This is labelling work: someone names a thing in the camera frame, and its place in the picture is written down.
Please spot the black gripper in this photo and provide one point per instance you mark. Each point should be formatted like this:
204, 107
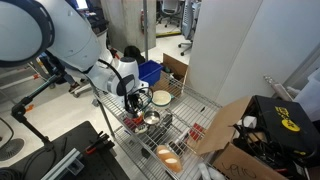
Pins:
133, 96

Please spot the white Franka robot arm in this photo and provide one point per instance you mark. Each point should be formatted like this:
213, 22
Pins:
66, 36

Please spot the small steel pot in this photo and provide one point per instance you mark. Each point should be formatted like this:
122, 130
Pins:
151, 117

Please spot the orange utensil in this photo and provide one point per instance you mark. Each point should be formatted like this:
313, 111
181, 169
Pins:
132, 124

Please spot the white patterned mug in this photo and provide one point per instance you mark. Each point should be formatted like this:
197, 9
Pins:
141, 129

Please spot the white bowl with teal rim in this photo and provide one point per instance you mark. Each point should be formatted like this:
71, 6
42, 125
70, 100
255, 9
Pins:
161, 98

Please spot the blue plastic bin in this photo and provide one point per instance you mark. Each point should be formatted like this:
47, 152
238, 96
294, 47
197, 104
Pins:
150, 71

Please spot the black clamp with orange trigger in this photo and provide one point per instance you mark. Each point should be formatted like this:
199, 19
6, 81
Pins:
96, 143

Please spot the black backpack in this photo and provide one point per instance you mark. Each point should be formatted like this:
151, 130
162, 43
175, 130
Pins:
133, 53

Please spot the cardboard box with black label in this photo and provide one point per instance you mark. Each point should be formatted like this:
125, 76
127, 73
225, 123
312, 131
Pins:
175, 66

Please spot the bread loaf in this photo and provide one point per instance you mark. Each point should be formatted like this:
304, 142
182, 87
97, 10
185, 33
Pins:
169, 159

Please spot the red packet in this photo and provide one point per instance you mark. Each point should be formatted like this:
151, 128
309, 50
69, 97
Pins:
196, 131

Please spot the black breadboard table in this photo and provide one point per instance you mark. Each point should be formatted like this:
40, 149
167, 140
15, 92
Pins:
66, 143

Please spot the white roll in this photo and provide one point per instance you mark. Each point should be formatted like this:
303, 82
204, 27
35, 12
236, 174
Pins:
208, 171

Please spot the grey office chair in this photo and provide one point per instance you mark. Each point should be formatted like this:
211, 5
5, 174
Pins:
190, 23
170, 10

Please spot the beige tube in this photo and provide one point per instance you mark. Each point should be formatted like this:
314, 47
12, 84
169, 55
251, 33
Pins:
275, 87

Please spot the black box with yellow logo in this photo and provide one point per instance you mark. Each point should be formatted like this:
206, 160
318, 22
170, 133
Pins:
283, 123

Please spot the metal cart post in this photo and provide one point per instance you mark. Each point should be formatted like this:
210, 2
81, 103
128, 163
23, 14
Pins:
145, 26

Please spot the aluminium extrusion rail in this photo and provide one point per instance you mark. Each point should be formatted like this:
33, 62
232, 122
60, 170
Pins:
63, 166

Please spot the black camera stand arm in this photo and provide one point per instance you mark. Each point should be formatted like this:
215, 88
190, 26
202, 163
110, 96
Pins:
33, 96

